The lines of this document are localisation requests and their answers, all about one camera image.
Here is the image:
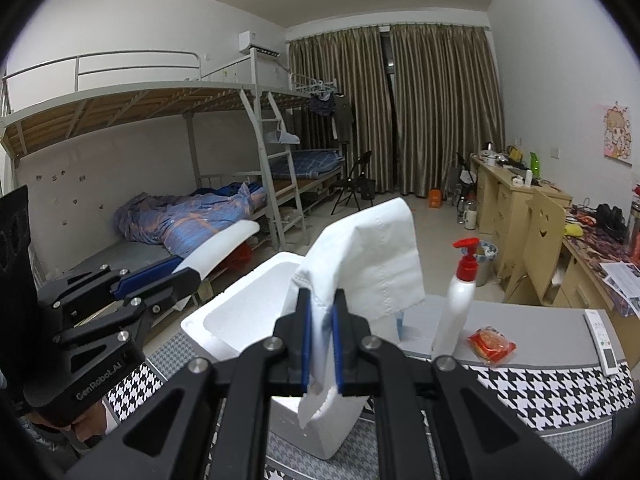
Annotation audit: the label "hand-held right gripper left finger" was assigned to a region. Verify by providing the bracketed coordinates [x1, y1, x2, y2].
[65, 287, 313, 480]

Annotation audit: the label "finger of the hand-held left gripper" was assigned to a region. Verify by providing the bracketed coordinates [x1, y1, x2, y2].
[37, 257, 183, 311]
[55, 266, 202, 361]

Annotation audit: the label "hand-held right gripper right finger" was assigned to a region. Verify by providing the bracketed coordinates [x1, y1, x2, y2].
[331, 287, 583, 480]

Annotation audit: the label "white foam box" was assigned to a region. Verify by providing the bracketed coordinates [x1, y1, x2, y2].
[180, 251, 368, 461]

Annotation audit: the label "white plastic strip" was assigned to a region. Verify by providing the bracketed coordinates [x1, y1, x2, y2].
[172, 219, 261, 281]

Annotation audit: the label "white paper towel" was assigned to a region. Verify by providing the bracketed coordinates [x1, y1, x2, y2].
[291, 197, 426, 430]

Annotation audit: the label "person's left hand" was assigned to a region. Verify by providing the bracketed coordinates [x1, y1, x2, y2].
[30, 400, 116, 441]

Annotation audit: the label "blue orange quilt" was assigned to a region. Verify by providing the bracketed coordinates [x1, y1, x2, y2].
[112, 182, 268, 261]

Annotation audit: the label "white pump bottle red cap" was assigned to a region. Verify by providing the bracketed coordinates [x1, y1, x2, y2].
[431, 238, 482, 361]

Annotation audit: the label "red snack packet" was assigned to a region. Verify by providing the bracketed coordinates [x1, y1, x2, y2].
[467, 326, 517, 365]

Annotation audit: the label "black folding chair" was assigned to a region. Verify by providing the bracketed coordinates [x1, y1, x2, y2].
[330, 151, 373, 213]

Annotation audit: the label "blue checked mattress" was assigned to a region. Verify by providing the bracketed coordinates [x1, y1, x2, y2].
[267, 149, 346, 181]

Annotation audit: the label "grey metal bunk bed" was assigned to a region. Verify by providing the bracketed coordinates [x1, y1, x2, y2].
[0, 50, 313, 286]
[252, 72, 351, 226]

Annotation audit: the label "white hanging bag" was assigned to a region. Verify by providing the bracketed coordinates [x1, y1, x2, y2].
[267, 127, 301, 146]

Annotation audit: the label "houndstooth tablecloth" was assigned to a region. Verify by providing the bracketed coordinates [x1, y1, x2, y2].
[102, 300, 638, 480]

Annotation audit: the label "dark hanging clothes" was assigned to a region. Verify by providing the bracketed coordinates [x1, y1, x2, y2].
[307, 92, 356, 143]

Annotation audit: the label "light wooden chair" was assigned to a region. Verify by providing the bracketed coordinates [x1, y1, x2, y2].
[505, 187, 568, 306]

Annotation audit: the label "brown curtain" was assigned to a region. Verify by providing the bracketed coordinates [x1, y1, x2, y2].
[389, 22, 505, 198]
[289, 27, 393, 196]

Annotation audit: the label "white air conditioner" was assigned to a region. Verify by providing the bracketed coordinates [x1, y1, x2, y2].
[239, 30, 282, 57]

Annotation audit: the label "white remote control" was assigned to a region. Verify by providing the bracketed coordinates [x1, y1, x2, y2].
[584, 310, 626, 377]

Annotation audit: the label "printed paper sheets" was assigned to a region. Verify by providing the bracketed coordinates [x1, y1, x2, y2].
[600, 261, 640, 318]

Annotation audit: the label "cartoon wall poster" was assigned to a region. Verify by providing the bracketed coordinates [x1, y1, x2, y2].
[602, 102, 636, 165]

